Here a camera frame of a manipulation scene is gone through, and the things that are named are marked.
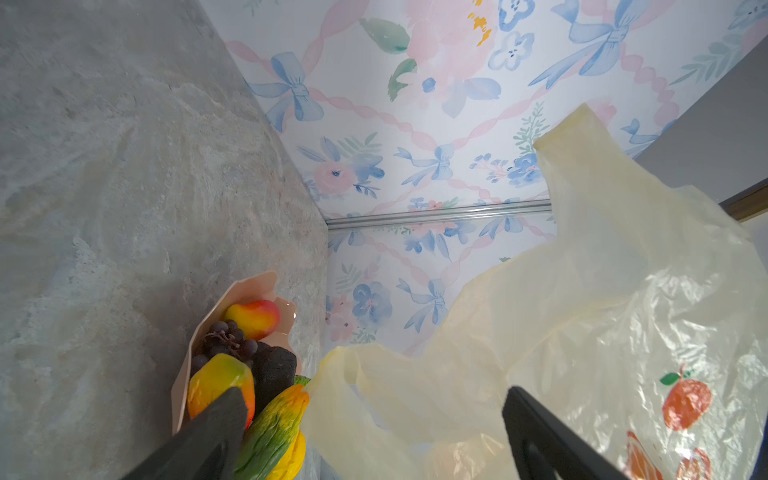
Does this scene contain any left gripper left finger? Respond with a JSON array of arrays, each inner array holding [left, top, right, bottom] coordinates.
[[124, 387, 247, 480]]

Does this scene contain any yellow bell pepper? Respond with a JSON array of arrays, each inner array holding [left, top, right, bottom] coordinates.
[[266, 431, 307, 480]]

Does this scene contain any orange red mango fruit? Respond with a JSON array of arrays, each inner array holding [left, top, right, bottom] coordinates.
[[186, 353, 255, 429]]

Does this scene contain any black avocado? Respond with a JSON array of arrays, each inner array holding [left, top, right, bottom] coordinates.
[[252, 342, 297, 418]]

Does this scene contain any cream plastic bag orange print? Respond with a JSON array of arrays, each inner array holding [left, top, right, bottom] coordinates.
[[301, 105, 767, 479]]

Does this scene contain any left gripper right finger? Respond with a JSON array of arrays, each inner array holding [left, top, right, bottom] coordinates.
[[502, 386, 625, 480]]

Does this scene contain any pink flower-shaped plate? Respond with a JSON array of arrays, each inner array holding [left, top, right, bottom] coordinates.
[[171, 271, 297, 435]]

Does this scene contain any green orange mango fruit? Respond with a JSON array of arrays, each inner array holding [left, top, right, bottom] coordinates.
[[233, 385, 310, 479]]

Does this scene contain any dark purple grape bunch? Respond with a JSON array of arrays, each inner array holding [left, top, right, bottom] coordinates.
[[191, 320, 259, 375]]

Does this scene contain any right aluminium corner post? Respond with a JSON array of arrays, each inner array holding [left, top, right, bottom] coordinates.
[[326, 199, 552, 231]]

